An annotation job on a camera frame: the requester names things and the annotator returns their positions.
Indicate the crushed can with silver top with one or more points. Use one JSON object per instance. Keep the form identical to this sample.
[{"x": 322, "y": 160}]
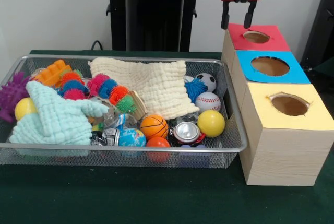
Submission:
[{"x": 186, "y": 132}]

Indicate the black flat panel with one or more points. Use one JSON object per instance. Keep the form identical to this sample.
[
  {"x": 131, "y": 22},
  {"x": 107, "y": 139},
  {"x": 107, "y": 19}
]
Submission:
[{"x": 321, "y": 25}]

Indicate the plain orange ball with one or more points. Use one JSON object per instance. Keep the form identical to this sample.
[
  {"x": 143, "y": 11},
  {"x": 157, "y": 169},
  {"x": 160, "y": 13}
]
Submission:
[{"x": 158, "y": 142}]

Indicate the white baseball with red stitching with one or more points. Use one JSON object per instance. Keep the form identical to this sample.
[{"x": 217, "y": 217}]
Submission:
[{"x": 208, "y": 101}]

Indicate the wooden box with three holes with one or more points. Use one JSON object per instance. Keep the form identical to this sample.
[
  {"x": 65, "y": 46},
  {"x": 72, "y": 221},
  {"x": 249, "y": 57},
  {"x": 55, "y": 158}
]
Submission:
[{"x": 281, "y": 151}]

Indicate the mint green waffle cloth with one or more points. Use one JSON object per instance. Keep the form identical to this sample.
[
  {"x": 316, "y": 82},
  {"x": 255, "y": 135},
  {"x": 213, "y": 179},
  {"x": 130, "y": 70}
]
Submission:
[{"x": 57, "y": 119}]

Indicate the blue globe ball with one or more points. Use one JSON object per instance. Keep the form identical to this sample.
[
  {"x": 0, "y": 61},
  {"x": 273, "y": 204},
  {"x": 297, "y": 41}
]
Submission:
[{"x": 132, "y": 138}]

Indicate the cream waffle cloth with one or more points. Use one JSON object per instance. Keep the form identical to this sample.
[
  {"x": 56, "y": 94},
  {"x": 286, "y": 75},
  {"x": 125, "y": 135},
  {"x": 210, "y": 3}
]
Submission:
[{"x": 156, "y": 88}]

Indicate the multicolour spiky caterpillar toy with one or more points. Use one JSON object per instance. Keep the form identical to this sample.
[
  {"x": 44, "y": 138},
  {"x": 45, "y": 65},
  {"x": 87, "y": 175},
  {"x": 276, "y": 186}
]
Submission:
[{"x": 117, "y": 94}]

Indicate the shallow mesh metal bin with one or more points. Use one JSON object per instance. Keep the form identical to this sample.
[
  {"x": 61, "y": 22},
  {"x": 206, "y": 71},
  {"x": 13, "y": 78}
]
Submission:
[{"x": 229, "y": 119}]

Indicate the black and white soccer ball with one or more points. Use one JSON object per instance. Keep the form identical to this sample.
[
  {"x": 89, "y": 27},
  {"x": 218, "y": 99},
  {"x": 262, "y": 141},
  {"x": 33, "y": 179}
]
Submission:
[{"x": 207, "y": 82}]

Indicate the large yellow ball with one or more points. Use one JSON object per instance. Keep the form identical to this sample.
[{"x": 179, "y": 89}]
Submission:
[{"x": 210, "y": 123}]

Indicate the dark green table cloth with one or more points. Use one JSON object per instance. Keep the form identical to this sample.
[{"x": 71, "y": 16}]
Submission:
[{"x": 130, "y": 195}]

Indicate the orange basketball toy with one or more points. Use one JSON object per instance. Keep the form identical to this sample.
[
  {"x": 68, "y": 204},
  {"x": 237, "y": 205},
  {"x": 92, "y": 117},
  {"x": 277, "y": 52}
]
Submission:
[{"x": 154, "y": 127}]

